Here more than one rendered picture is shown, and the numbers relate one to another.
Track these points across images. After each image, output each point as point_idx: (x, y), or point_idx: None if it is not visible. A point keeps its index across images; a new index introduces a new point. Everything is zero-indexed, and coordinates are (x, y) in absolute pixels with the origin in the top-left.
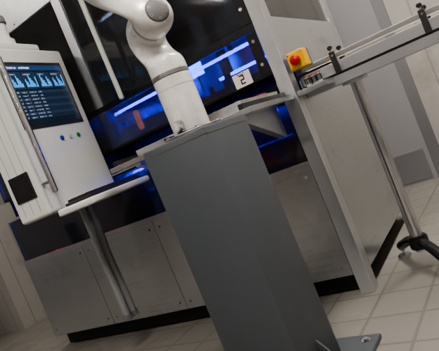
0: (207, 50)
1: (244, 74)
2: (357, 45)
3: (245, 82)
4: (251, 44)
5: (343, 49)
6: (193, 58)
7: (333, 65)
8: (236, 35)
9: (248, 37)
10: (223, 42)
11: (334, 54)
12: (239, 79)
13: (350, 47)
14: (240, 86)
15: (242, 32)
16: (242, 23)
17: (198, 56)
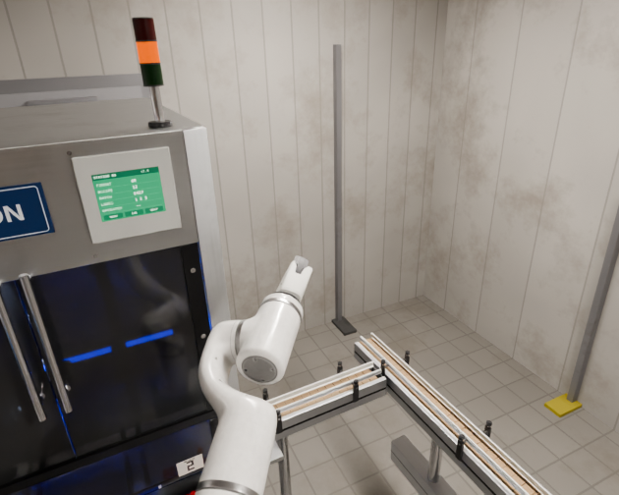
0: (147, 437)
1: (195, 460)
2: (297, 405)
3: (194, 467)
4: (214, 428)
5: (284, 409)
6: (121, 447)
7: (277, 426)
8: (197, 419)
9: (212, 422)
10: (176, 427)
11: (281, 418)
12: (186, 466)
13: (291, 407)
14: (184, 472)
15: (206, 416)
16: (210, 407)
17: (131, 445)
